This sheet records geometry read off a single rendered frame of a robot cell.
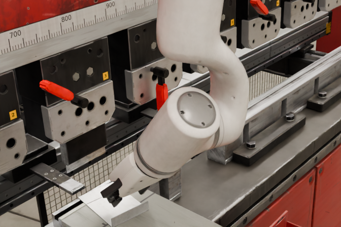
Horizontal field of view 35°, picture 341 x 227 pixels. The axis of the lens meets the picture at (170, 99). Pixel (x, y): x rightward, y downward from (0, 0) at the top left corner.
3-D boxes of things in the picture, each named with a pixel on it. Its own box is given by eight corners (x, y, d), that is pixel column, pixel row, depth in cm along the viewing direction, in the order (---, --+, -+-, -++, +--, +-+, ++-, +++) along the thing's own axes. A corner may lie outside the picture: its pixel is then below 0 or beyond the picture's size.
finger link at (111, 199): (119, 178, 98) (108, 191, 103) (104, 185, 96) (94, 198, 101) (128, 193, 97) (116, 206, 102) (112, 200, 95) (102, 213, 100)
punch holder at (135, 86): (134, 108, 109) (128, 29, 102) (105, 97, 114) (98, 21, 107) (183, 84, 119) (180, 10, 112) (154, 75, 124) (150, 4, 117)
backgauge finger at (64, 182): (56, 210, 111) (53, 189, 109) (-13, 167, 127) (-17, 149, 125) (100, 184, 119) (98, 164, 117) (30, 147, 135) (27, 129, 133)
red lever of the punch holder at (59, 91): (50, 80, 86) (91, 100, 94) (35, 74, 89) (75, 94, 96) (46, 90, 86) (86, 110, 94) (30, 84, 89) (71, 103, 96)
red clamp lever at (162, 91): (165, 115, 111) (163, 71, 107) (150, 110, 113) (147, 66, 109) (171, 112, 112) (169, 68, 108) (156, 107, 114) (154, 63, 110)
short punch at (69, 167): (70, 175, 105) (64, 131, 101) (63, 172, 107) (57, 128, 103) (108, 154, 112) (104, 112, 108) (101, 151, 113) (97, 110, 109)
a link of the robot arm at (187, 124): (179, 120, 92) (130, 130, 87) (213, 78, 82) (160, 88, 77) (199, 164, 89) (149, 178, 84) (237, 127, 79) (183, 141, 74)
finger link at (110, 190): (139, 166, 93) (139, 174, 98) (98, 188, 91) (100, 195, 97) (142, 172, 93) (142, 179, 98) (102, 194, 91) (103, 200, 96)
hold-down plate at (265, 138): (248, 167, 143) (248, 157, 142) (232, 160, 147) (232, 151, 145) (305, 124, 163) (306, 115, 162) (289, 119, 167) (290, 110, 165)
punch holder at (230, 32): (197, 76, 123) (196, 4, 116) (169, 68, 128) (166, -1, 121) (236, 57, 133) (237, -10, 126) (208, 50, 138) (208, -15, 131)
